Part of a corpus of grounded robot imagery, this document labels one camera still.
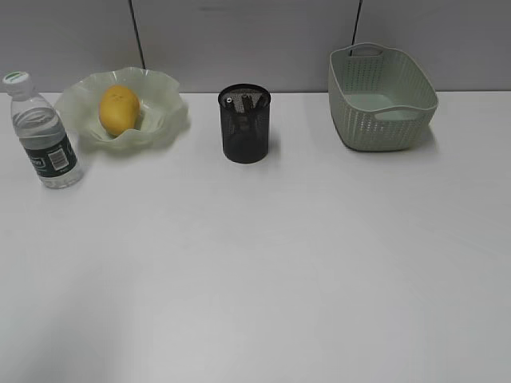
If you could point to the pale green plastic basket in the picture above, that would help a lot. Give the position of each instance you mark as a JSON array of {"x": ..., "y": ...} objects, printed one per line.
[{"x": 380, "y": 99}]

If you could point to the yellow mango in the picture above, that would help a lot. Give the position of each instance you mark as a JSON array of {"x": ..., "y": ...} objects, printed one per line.
[{"x": 119, "y": 110}]

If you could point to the black marker pen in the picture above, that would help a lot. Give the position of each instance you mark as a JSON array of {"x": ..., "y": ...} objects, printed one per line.
[
  {"x": 247, "y": 104},
  {"x": 261, "y": 103},
  {"x": 230, "y": 105}
]

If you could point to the pale green wavy plate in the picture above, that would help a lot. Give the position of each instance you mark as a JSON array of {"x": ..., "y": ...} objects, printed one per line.
[{"x": 163, "y": 115}]

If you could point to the clear plastic water bottle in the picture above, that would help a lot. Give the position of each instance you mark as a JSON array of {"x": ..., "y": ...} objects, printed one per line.
[{"x": 41, "y": 133}]

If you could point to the black mesh pen holder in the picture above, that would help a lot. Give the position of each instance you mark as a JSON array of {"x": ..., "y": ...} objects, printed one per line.
[{"x": 245, "y": 139}]

